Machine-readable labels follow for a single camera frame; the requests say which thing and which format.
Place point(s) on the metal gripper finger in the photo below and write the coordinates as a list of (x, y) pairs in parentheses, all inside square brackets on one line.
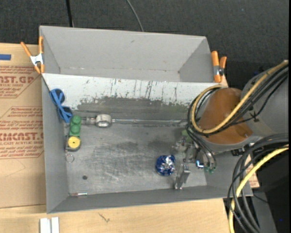
[(180, 146), (182, 176)]

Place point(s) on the pale green small object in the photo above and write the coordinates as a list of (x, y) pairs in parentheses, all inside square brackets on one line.
[(185, 133)]

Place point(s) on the blue shiny foil ball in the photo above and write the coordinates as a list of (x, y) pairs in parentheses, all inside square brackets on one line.
[(165, 165)]

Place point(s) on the grey metal bin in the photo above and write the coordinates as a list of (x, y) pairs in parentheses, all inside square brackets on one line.
[(126, 149)]

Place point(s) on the small thin metal pin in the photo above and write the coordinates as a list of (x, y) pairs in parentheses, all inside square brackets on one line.
[(78, 194)]

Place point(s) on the grey and yellow tape measure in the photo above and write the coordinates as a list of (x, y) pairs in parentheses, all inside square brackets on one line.
[(74, 143)]

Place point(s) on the green two-knob toy block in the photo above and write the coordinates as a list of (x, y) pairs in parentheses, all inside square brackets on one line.
[(75, 126)]

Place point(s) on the blue sunglasses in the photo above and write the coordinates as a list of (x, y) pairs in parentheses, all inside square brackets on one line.
[(60, 103)]

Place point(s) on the brown cardboard board red print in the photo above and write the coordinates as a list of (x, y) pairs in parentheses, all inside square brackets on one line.
[(19, 130)]

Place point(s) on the black cylinder on white bracket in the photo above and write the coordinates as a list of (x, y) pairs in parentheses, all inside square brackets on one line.
[(238, 150)]

